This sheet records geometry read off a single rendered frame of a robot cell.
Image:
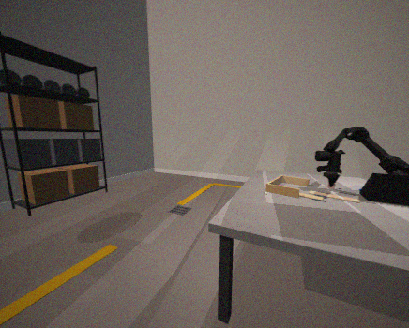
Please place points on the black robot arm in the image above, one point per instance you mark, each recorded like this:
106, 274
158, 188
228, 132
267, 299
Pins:
392, 164

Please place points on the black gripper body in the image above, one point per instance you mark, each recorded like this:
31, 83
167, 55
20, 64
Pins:
334, 169

